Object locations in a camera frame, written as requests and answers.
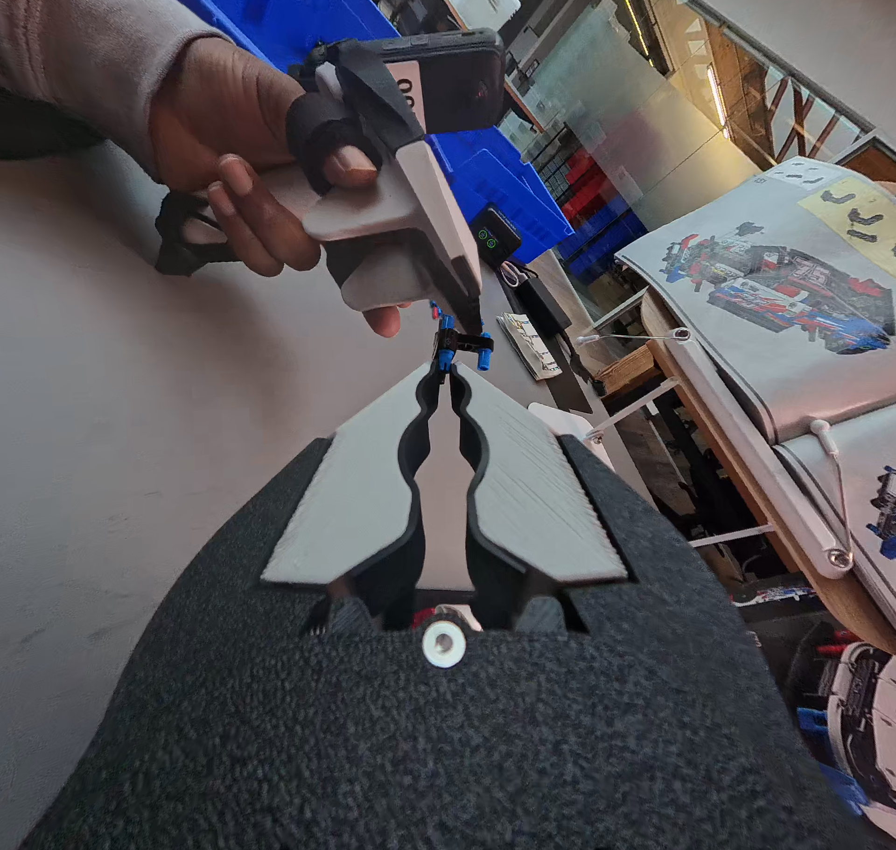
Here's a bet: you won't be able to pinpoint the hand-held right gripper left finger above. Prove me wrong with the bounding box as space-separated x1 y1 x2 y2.
260 362 440 584

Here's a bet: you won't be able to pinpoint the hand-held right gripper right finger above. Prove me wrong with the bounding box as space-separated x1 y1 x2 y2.
450 363 629 614

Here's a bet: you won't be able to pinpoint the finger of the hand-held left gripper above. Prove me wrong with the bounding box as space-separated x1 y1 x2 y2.
392 138 485 336

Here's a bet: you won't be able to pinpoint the black brick piece blue pins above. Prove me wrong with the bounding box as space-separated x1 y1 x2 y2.
428 300 495 383

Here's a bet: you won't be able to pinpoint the person's left forearm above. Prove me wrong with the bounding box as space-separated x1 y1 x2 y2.
0 0 235 182

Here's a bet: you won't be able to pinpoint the grey desk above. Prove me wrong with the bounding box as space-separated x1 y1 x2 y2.
0 139 631 847

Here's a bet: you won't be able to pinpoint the person's left hand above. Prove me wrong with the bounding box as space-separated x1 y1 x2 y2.
148 38 406 339

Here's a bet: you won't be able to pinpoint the black timer device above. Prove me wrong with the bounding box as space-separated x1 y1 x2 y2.
468 208 524 268

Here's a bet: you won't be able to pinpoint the black power adapter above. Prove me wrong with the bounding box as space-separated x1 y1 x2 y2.
513 272 574 339

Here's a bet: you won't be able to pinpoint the stack of small parts bins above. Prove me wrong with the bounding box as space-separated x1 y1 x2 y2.
532 122 648 291

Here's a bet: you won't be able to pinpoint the folded paper bag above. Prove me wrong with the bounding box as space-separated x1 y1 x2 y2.
496 313 564 382

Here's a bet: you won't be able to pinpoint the white book stand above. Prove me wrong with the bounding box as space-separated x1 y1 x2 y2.
528 290 896 655

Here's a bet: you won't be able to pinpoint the building instruction booklet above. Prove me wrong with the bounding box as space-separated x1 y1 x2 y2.
616 157 896 627

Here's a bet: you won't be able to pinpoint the toy car set box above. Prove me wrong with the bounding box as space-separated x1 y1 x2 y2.
784 619 896 826

